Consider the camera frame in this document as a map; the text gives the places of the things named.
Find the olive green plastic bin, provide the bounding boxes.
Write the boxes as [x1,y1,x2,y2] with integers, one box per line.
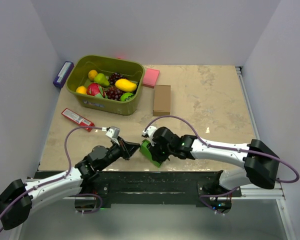
[66,55,145,115]

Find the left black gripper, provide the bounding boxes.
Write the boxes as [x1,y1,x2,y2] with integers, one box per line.
[98,136,140,171]

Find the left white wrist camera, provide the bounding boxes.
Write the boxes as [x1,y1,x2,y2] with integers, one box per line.
[105,126,120,145]

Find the pink box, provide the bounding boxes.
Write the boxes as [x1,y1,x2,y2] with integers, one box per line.
[142,68,160,89]

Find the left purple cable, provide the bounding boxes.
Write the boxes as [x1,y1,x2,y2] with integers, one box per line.
[0,126,108,240]

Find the green paper box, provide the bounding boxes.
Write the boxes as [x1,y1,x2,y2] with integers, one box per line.
[139,139,162,168]

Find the aluminium frame rail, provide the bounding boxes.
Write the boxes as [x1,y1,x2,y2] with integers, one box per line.
[240,182,285,200]

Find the purple blue box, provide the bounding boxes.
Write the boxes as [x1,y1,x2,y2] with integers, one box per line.
[53,61,74,89]

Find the red rectangular box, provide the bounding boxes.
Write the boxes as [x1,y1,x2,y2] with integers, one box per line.
[61,108,95,132]

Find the brown cardboard box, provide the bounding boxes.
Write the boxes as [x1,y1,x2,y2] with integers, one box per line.
[153,85,172,116]

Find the dark red grapes front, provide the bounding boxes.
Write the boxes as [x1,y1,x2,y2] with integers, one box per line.
[105,86,125,101]

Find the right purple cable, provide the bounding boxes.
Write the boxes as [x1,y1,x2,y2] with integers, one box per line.
[144,114,300,183]

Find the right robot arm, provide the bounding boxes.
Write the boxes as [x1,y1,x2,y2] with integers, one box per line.
[143,126,279,197]

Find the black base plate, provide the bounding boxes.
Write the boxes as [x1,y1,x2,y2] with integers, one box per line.
[79,171,229,208]

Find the yellow lemon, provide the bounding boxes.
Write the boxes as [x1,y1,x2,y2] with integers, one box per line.
[75,85,87,95]

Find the dark purple grapes back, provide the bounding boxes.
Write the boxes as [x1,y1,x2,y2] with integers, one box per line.
[108,72,125,85]

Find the green pear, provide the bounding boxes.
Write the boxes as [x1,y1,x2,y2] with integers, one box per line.
[93,73,110,87]

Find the green round fruit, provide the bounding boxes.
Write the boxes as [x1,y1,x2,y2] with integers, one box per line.
[120,92,135,102]

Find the purple cable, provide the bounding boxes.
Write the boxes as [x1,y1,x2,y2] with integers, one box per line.
[0,126,108,240]
[144,114,300,183]

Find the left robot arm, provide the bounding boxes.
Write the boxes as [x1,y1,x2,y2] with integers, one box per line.
[0,138,141,230]

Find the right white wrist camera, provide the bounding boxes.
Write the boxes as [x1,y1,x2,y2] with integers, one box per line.
[141,125,157,146]

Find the yellow mango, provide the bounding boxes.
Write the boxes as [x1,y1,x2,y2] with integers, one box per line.
[115,78,137,93]

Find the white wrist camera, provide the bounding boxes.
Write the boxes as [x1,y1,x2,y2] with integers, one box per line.
[105,126,120,145]
[141,125,157,146]

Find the small orange fruit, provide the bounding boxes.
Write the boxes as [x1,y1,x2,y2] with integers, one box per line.
[88,69,98,81]

